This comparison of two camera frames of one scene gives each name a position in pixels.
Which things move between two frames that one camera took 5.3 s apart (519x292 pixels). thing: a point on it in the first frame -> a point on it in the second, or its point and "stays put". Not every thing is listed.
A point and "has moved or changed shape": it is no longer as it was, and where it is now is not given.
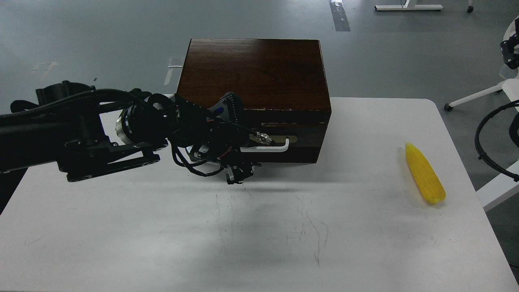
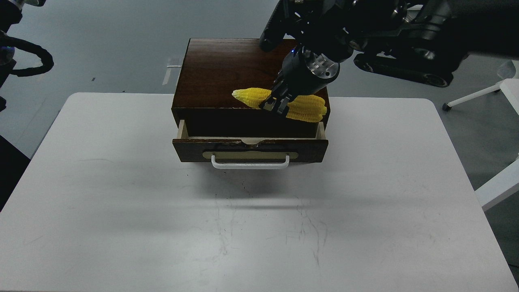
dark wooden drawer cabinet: (282, 84) stays put
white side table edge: (498, 186) stays put
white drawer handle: (281, 149) -> (250, 166)
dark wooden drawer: (305, 129) has moved or changed shape
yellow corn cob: (425, 173) -> (307, 108)
